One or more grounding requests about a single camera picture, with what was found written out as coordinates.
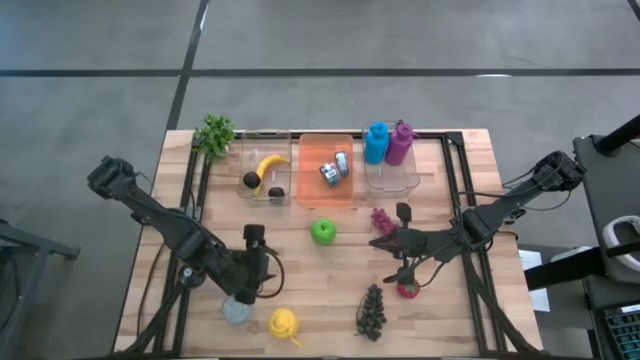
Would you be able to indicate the yellow banana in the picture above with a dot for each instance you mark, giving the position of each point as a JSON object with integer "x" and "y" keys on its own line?
{"x": 267, "y": 167}

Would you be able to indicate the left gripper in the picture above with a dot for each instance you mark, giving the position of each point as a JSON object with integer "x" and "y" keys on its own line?
{"x": 247, "y": 272}

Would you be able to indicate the black grape bunch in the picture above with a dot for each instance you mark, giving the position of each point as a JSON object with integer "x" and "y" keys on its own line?
{"x": 372, "y": 312}

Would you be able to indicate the grey metal cart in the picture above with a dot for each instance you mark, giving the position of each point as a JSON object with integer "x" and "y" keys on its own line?
{"x": 30, "y": 240}

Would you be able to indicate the white paper sheet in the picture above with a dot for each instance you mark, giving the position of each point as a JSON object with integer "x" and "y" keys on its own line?
{"x": 531, "y": 260}

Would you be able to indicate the blue plastic bottle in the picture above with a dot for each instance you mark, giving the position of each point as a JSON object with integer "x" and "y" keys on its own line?
{"x": 376, "y": 145}

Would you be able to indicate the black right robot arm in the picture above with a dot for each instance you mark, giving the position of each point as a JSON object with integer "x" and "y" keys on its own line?
{"x": 500, "y": 206}

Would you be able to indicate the black pole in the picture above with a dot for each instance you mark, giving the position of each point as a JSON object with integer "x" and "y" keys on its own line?
{"x": 620, "y": 135}

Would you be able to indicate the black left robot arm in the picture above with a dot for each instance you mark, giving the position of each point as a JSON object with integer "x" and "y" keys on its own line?
{"x": 170, "y": 225}

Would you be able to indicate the yellow plastic bottle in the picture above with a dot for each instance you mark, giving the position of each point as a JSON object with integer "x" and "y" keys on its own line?
{"x": 282, "y": 324}

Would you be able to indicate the black round knob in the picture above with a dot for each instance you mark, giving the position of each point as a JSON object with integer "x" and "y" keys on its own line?
{"x": 186, "y": 279}

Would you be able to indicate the black desk bar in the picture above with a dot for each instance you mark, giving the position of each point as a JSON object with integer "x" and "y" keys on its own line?
{"x": 565, "y": 267}

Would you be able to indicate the tin can blue label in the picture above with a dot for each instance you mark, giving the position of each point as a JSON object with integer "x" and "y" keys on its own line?
{"x": 342, "y": 163}
{"x": 330, "y": 174}

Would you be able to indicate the black aluminium frame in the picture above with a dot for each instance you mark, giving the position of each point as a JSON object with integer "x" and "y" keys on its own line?
{"x": 481, "y": 320}

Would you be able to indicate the grey desk surface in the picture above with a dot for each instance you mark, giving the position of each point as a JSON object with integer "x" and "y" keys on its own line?
{"x": 600, "y": 200}

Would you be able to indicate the red grape bunch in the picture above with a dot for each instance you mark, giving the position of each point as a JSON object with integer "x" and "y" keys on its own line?
{"x": 382, "y": 220}

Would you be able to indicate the red strawberry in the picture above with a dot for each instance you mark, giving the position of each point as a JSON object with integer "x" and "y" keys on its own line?
{"x": 409, "y": 291}

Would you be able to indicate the green artificial plant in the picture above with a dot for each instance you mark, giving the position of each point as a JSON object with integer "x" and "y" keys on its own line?
{"x": 215, "y": 135}

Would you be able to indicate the orange plastic bin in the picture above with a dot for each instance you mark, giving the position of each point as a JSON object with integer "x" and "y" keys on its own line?
{"x": 315, "y": 192}

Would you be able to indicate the green apple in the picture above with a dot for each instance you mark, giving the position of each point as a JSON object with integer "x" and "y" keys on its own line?
{"x": 323, "y": 232}

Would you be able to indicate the white headset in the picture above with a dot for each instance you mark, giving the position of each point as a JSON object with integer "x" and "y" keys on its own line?
{"x": 606, "y": 239}

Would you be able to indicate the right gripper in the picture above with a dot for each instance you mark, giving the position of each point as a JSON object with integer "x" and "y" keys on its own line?
{"x": 430, "y": 247}

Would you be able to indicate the purple plastic bottle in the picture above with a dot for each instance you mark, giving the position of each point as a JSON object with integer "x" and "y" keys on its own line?
{"x": 399, "y": 145}

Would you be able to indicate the backlit keyboard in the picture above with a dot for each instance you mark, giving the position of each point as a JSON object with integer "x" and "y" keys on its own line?
{"x": 625, "y": 330}

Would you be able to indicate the clear plastic bin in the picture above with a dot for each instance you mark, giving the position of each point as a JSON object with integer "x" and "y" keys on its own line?
{"x": 395, "y": 177}
{"x": 265, "y": 142}

